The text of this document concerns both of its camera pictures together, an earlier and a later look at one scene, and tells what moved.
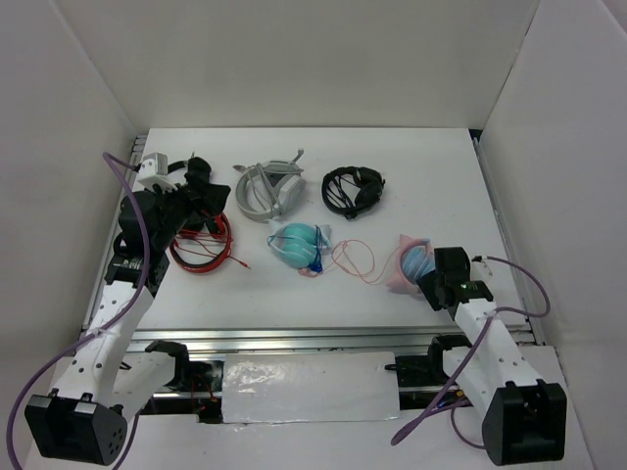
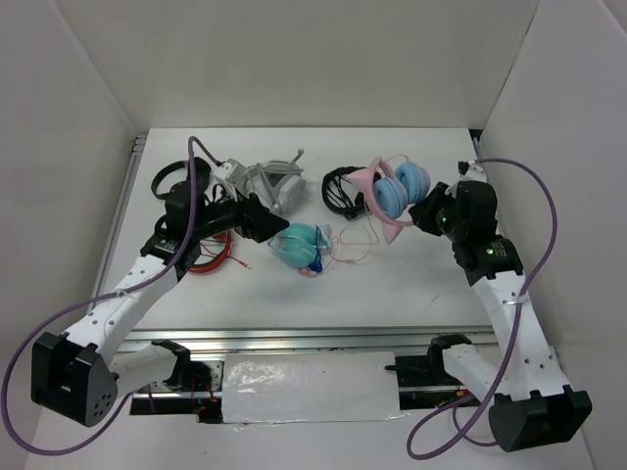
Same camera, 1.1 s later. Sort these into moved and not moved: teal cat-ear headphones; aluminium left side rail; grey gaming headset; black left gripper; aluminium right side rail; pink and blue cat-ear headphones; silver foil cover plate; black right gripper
Moved: pink and blue cat-ear headphones; black right gripper; black left gripper
Not moved: aluminium left side rail; silver foil cover plate; aluminium right side rail; teal cat-ear headphones; grey gaming headset
